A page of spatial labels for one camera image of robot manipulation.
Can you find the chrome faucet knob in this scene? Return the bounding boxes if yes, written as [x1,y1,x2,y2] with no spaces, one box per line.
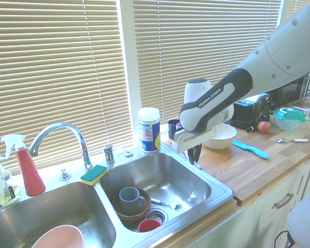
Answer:
[59,167,72,181]

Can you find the wide beige window blind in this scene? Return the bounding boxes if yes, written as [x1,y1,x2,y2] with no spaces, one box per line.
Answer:
[0,0,134,177]

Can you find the red enamel mug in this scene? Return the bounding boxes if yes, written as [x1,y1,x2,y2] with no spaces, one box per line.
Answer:
[137,218,162,233]

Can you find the red spray bottle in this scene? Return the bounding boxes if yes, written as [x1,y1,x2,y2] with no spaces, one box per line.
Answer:
[0,134,47,197]

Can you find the light blue knife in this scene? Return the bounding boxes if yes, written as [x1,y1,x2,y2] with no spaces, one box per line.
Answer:
[231,138,271,160]

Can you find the cream kitchen cabinet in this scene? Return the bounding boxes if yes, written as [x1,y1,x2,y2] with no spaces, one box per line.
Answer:
[175,151,310,248]

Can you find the stainless steel double sink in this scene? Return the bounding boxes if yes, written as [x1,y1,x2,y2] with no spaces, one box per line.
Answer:
[0,143,235,248]

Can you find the clear container with green lid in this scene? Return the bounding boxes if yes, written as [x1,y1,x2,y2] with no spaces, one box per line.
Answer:
[273,106,307,131]

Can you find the white ceramic bowl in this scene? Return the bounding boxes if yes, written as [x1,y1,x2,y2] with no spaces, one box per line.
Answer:
[203,123,238,151]

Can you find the medium beige window blind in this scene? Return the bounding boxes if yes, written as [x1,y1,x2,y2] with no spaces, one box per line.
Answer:
[131,0,283,125]

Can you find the grey rounded blurry object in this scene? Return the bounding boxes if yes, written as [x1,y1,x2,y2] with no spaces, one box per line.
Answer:
[286,180,310,248]

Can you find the black microwave oven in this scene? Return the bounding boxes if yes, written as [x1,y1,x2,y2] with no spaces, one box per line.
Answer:
[269,70,310,111]

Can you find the metal sink drain strainer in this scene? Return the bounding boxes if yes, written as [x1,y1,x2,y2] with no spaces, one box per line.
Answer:
[144,208,169,226]

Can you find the black cup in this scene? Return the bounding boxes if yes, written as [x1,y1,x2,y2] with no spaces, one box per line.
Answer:
[167,119,183,141]

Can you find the white sink deck cap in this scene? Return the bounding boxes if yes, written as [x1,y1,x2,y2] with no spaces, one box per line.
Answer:
[122,147,135,159]

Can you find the chrome curved faucet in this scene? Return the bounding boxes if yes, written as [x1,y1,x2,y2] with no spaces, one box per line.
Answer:
[28,121,94,172]

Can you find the pink plastic bowl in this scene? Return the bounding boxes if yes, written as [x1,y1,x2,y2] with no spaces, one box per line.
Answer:
[30,224,85,248]

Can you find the black toaster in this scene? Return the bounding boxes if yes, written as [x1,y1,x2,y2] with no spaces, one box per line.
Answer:
[230,92,272,131]

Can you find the black cable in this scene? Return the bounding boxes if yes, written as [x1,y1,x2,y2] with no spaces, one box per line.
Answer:
[273,230,297,248]

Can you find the narrow beige window blind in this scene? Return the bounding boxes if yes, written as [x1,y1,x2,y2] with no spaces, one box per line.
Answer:
[281,0,310,27]

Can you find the red apple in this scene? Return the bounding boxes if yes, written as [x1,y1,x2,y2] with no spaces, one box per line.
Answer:
[257,120,272,134]

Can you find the grey ceramic mug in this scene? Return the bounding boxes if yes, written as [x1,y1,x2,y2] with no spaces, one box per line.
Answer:
[118,187,147,213]

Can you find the chrome side sprayer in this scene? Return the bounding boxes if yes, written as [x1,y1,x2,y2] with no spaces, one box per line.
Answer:
[103,145,116,165]

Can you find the brown wooden bowl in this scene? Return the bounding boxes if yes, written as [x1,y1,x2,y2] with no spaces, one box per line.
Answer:
[112,188,152,223]

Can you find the white wipes canister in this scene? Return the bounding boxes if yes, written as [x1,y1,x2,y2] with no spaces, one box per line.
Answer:
[137,106,162,154]

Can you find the spoon with white handle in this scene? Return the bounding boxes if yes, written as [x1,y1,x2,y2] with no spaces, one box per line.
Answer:
[276,137,310,144]

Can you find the brass drawer handle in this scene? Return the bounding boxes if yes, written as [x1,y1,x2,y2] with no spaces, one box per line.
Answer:
[274,192,295,210]

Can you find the clear glass dish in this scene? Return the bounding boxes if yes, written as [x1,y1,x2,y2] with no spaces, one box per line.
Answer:
[290,96,310,122]

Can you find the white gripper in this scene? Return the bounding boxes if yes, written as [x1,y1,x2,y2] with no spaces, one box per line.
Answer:
[173,126,218,166]

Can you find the yellow and green sponge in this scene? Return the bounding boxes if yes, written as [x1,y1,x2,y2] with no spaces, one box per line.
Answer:
[80,164,109,187]

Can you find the fork with white handle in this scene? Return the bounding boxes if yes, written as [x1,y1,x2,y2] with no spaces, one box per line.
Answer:
[150,197,183,211]

